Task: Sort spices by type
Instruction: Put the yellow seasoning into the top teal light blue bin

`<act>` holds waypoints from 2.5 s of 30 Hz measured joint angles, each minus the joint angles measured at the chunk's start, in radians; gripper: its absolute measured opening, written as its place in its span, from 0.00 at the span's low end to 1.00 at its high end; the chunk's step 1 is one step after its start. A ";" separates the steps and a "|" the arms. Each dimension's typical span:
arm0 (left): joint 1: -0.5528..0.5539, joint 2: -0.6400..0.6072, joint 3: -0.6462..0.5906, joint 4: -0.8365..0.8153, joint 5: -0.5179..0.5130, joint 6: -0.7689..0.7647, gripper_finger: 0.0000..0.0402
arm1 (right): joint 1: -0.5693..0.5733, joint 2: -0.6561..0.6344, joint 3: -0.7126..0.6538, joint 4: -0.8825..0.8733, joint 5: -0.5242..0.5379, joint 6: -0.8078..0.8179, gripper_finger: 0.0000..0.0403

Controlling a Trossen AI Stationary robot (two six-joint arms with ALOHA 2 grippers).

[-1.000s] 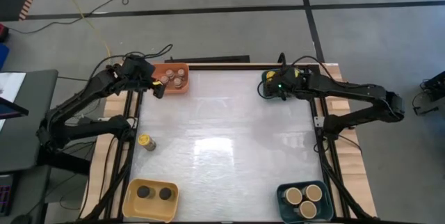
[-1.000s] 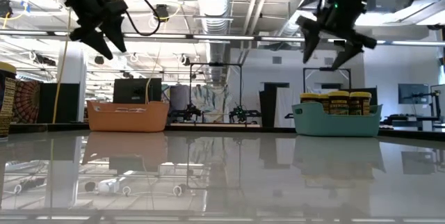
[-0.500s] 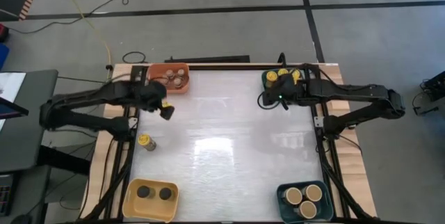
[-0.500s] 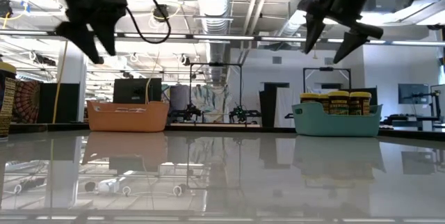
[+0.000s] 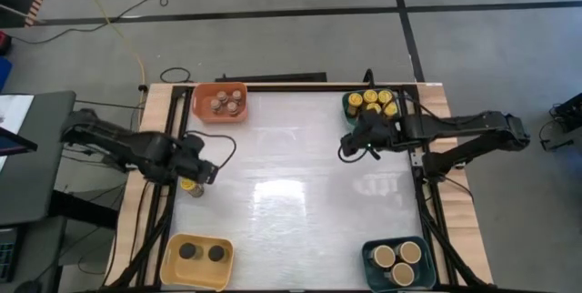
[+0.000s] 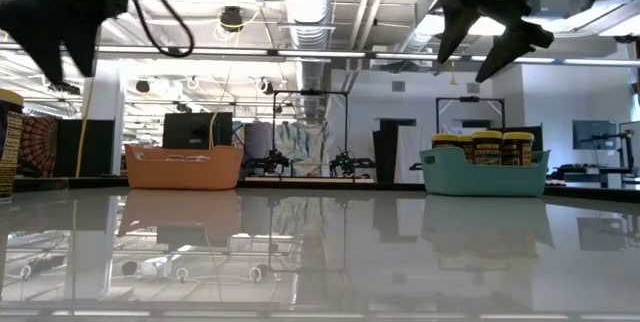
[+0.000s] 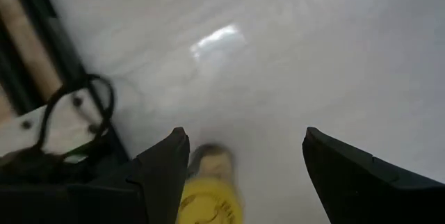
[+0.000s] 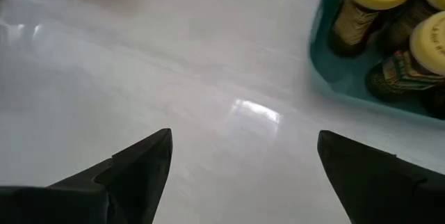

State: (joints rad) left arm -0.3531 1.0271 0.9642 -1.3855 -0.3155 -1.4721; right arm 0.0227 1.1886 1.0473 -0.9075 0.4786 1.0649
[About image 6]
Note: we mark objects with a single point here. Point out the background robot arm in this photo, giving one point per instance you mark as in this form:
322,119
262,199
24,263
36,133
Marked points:
345,162
272,159

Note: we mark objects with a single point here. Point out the black monitor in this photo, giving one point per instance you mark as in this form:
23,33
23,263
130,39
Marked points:
195,129

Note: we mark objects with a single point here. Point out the grey wall monitor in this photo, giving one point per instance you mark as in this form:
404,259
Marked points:
595,134

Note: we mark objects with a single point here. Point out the orange plastic bin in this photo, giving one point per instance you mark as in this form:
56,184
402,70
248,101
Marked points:
185,174

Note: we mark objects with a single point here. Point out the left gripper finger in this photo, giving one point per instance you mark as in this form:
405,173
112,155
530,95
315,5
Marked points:
42,47
82,47

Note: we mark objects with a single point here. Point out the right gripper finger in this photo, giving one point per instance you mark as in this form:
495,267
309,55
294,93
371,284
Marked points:
515,44
455,22

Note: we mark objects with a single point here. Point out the silver ventilation duct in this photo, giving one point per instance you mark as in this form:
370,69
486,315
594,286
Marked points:
307,12

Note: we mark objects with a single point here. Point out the black ceiling camera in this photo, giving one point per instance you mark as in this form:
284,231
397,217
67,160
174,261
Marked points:
231,18

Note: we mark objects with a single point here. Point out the light plastic sheet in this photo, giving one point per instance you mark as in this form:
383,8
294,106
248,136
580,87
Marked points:
305,142

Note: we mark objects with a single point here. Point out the black gantry frame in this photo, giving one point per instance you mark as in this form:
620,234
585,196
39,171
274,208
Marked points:
310,92
470,98

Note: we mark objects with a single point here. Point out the light teal plastic bin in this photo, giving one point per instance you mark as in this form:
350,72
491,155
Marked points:
480,182

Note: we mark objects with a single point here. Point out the black standing panel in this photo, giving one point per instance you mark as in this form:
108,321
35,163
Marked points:
95,147
387,152

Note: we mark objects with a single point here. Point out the patterned red tapestry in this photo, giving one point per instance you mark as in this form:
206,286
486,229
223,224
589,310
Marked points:
37,144

